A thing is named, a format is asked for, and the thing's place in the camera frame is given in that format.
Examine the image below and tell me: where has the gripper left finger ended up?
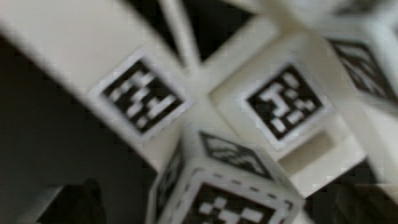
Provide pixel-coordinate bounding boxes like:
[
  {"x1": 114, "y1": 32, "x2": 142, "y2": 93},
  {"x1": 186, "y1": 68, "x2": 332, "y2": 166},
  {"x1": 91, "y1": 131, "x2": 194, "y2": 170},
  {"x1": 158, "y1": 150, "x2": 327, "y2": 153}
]
[{"x1": 16, "y1": 178, "x2": 108, "y2": 224}]

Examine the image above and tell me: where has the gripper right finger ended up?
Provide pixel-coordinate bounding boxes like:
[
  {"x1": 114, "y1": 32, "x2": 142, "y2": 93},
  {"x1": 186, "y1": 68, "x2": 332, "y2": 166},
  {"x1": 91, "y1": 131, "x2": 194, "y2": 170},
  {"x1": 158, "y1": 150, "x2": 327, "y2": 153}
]
[{"x1": 307, "y1": 181, "x2": 398, "y2": 224}]

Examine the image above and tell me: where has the white chair leg cube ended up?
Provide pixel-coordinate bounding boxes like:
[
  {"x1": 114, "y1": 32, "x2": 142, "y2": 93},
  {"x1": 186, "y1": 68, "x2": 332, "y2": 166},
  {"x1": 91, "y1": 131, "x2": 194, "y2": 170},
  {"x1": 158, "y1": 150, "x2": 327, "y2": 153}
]
[{"x1": 144, "y1": 126, "x2": 304, "y2": 224}]

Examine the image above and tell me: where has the white chair back assembly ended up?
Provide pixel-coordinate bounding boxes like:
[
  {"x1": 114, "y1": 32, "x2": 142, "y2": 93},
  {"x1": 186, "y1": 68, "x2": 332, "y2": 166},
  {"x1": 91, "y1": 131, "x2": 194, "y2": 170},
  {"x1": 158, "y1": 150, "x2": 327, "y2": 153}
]
[{"x1": 0, "y1": 0, "x2": 398, "y2": 194}]

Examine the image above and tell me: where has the white chair leg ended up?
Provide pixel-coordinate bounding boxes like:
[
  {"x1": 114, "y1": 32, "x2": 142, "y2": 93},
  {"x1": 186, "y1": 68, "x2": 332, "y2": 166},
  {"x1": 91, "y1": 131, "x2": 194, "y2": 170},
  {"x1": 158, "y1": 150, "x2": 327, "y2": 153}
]
[{"x1": 284, "y1": 0, "x2": 398, "y2": 117}]

